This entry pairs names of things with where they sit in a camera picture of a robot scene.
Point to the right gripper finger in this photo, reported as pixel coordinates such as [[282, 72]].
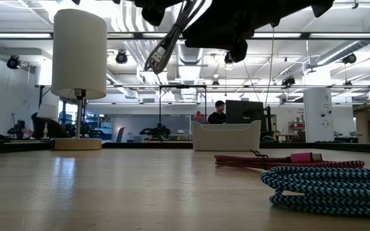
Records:
[[153, 14], [223, 32]]

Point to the black idle robot arm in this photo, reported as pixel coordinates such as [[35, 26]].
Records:
[[156, 131], [17, 128]]

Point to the black ceiling track light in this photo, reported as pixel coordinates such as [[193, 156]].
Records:
[[13, 62], [349, 58], [288, 81], [227, 58], [121, 57]]

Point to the white shade wooden base lamp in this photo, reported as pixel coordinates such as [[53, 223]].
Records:
[[79, 51]]

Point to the black computer monitor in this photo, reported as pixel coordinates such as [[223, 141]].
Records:
[[244, 112]]

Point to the person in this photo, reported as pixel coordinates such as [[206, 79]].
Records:
[[218, 117], [51, 128]]

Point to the light grey rectangular bin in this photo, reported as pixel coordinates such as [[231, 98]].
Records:
[[226, 138]]

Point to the white square pillar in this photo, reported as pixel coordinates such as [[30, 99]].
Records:
[[318, 115]]

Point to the grey office chair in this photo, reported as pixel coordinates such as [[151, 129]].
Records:
[[120, 134]]

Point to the blue storage cabinet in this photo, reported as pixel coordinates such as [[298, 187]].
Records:
[[103, 128]]

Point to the small white shade lamp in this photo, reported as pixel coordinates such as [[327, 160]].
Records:
[[47, 111]]

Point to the overhead frame light bar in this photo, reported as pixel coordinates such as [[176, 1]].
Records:
[[305, 35]]

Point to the silver ceiling air duct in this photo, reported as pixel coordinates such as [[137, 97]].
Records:
[[189, 54]]

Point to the black robot station frame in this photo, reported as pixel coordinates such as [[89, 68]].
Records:
[[183, 86]]

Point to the black aluminium table frame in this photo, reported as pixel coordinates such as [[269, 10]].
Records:
[[332, 146]]

